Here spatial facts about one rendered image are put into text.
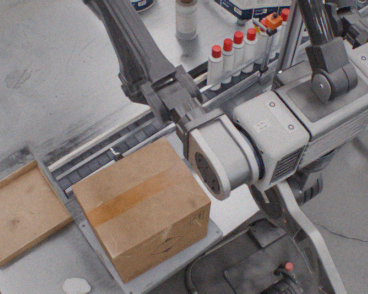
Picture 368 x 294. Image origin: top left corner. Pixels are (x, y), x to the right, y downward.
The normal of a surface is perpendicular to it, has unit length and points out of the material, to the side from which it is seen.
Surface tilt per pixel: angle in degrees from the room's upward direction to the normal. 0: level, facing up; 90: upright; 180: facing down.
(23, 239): 0
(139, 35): 24
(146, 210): 0
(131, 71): 79
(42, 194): 0
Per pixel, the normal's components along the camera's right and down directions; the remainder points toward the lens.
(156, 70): 0.11, -0.13
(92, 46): 0.00, -0.51
